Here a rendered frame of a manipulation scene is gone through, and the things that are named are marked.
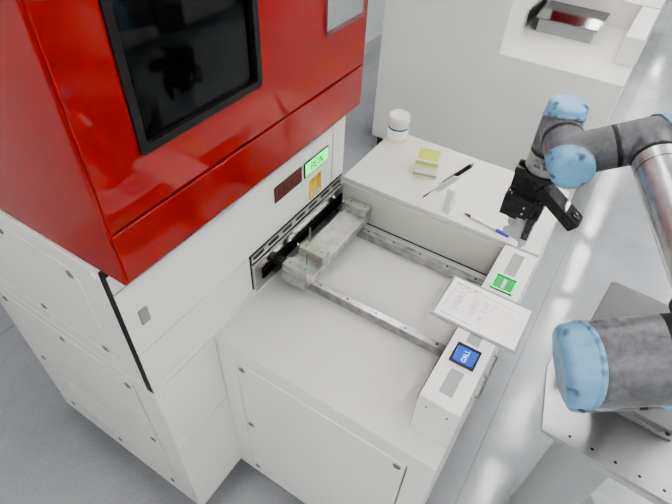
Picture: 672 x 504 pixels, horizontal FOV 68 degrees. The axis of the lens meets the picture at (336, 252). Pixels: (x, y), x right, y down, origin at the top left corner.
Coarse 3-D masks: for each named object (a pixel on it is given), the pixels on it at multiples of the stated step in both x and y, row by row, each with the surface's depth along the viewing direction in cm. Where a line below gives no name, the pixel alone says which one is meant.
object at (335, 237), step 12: (348, 216) 156; (360, 216) 156; (336, 228) 152; (348, 228) 152; (360, 228) 155; (324, 240) 148; (336, 240) 148; (348, 240) 150; (336, 252) 146; (312, 264) 141; (324, 264) 141; (288, 276) 137; (312, 276) 138; (300, 288) 137
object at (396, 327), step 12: (312, 288) 140; (324, 288) 138; (336, 300) 138; (348, 300) 136; (360, 312) 135; (372, 312) 133; (384, 324) 132; (396, 324) 130; (408, 336) 129; (420, 336) 128; (432, 348) 127; (444, 348) 126
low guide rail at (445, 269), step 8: (360, 232) 157; (368, 232) 156; (368, 240) 157; (376, 240) 155; (384, 240) 153; (392, 240) 153; (392, 248) 153; (400, 248) 151; (408, 248) 151; (408, 256) 151; (416, 256) 149; (424, 256) 149; (424, 264) 150; (432, 264) 148; (440, 264) 147; (448, 264) 147; (440, 272) 148; (448, 272) 146; (456, 272) 145; (464, 272) 145; (472, 280) 143; (480, 280) 143
